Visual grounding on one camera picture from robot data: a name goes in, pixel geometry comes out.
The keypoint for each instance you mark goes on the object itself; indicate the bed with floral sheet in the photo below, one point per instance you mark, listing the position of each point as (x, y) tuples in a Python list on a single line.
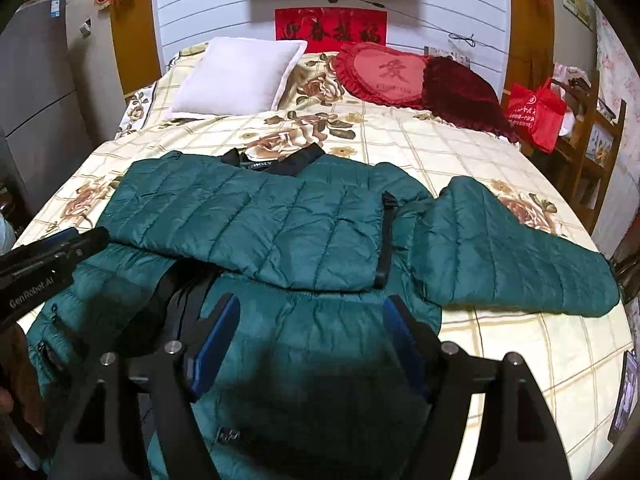
[(400, 135)]

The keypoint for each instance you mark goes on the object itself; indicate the dark picture frame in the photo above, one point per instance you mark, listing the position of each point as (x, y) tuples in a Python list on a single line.
[(625, 400)]

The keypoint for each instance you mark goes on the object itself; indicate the wall calendar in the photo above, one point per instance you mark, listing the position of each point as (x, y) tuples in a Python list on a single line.
[(577, 5)]

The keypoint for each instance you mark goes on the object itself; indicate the round red cushion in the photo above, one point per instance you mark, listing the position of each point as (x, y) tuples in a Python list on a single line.
[(385, 75)]

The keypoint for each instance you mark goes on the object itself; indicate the white pillow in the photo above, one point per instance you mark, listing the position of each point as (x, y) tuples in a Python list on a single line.
[(235, 77)]

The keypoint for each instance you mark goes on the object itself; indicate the dark red velvet cushion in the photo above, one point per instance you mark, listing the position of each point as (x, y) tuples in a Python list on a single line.
[(462, 92)]

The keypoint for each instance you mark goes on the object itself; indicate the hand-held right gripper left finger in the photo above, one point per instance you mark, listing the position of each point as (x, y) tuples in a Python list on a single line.
[(215, 342)]

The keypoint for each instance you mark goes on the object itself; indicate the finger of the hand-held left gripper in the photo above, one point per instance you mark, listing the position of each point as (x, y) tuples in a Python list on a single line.
[(80, 240)]

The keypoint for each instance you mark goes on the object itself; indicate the red shopping bag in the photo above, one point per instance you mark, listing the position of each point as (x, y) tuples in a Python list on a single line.
[(537, 115)]

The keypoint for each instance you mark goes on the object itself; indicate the grey refrigerator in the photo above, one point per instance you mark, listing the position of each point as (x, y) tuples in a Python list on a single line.
[(35, 85)]

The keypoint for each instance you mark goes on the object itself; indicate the person's left hand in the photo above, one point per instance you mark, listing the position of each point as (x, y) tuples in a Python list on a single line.
[(17, 365)]

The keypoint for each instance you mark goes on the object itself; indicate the floral pink sofa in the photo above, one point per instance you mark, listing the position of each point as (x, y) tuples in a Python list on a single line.
[(617, 70)]

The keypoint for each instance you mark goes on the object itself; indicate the red wall banner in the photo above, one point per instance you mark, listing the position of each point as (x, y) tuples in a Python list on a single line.
[(330, 27)]

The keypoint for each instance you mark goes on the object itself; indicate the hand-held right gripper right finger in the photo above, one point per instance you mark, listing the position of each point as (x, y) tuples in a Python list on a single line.
[(400, 332)]

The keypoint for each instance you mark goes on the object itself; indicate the wooden chair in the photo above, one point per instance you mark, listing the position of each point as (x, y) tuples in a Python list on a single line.
[(585, 160)]

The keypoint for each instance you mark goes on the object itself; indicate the green quilted down jacket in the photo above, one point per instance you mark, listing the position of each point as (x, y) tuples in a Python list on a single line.
[(300, 220)]

